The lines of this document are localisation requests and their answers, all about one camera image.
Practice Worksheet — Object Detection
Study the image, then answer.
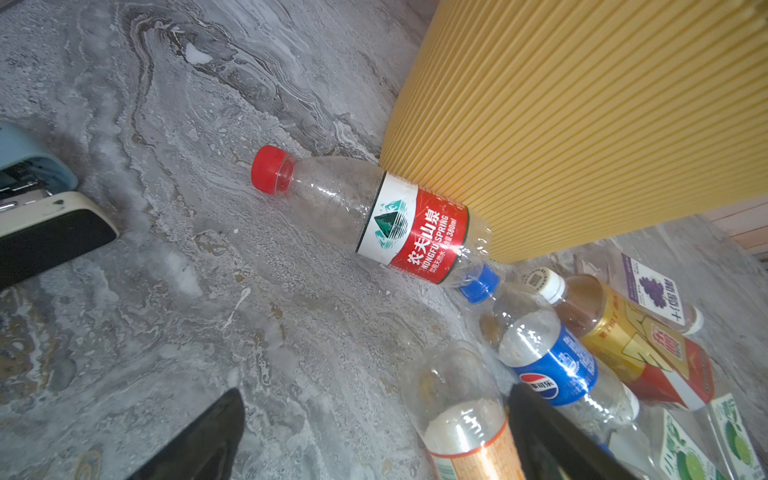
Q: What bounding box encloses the gold red energy drink bottle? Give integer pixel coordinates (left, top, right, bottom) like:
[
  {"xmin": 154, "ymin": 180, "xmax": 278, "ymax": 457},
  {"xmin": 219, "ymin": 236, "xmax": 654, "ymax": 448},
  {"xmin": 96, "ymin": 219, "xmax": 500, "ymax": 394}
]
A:
[{"xmin": 523, "ymin": 267, "xmax": 715, "ymax": 411}]

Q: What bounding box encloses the purple grape juice bottle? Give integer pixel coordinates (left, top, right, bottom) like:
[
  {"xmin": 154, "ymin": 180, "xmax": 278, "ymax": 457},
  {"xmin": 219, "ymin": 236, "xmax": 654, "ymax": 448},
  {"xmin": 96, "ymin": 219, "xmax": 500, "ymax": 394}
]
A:
[{"xmin": 574, "ymin": 244, "xmax": 704, "ymax": 337}]

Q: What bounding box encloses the lime label bottle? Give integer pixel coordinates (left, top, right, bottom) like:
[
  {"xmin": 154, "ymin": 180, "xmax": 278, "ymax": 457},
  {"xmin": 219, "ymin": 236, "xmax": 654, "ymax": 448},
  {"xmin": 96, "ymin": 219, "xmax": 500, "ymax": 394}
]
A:
[
  {"xmin": 709, "ymin": 393, "xmax": 767, "ymax": 480},
  {"xmin": 607, "ymin": 407, "xmax": 727, "ymax": 480}
]

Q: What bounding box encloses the blue white stapler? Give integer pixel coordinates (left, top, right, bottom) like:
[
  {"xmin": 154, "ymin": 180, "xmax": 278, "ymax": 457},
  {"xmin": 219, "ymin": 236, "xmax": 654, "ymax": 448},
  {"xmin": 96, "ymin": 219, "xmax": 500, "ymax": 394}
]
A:
[{"xmin": 1, "ymin": 121, "xmax": 119, "ymax": 289}]

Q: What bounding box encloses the lime label bottle right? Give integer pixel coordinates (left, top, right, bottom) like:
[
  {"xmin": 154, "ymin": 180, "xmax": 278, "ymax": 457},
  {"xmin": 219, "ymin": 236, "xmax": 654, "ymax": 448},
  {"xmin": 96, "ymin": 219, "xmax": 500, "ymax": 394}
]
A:
[{"xmin": 709, "ymin": 393, "xmax": 767, "ymax": 480}]

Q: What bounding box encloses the lime label bottle left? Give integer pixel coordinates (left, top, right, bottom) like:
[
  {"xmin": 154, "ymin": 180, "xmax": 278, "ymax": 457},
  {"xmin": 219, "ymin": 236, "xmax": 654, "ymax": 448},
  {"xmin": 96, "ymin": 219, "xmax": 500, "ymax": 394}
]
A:
[{"xmin": 607, "ymin": 407, "xmax": 727, "ymax": 480}]

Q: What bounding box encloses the blue label pepsi bottle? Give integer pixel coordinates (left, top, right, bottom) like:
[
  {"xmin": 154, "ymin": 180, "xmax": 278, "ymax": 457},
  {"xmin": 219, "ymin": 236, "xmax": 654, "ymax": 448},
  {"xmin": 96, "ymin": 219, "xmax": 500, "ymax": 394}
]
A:
[{"xmin": 457, "ymin": 265, "xmax": 640, "ymax": 441}]

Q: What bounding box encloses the yellow ribbed waste bin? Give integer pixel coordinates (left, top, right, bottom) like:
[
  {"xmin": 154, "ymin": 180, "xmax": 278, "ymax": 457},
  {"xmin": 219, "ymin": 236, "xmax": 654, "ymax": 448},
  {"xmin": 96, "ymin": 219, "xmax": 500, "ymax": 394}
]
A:
[{"xmin": 380, "ymin": 1, "xmax": 767, "ymax": 263}]

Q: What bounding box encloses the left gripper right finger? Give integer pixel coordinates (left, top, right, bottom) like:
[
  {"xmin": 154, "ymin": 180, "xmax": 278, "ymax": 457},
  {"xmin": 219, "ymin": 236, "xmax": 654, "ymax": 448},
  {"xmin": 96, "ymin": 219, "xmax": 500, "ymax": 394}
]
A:
[{"xmin": 508, "ymin": 384, "xmax": 634, "ymax": 479}]

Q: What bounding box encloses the red label water bottle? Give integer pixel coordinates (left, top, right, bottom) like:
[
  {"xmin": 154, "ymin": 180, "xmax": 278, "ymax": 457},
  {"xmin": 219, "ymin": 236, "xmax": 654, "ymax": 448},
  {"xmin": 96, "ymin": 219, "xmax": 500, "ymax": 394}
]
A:
[{"xmin": 251, "ymin": 145, "xmax": 492, "ymax": 287}]

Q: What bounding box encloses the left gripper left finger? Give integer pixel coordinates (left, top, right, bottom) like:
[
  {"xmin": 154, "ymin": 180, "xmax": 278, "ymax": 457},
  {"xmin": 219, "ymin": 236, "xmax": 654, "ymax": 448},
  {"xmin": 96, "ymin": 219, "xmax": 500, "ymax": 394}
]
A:
[{"xmin": 128, "ymin": 388, "xmax": 245, "ymax": 479}]

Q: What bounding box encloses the orange label clear bottle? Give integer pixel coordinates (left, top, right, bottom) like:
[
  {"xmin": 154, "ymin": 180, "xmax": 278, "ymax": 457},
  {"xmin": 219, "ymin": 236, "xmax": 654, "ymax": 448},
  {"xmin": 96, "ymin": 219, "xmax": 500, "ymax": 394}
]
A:
[{"xmin": 400, "ymin": 340, "xmax": 525, "ymax": 480}]

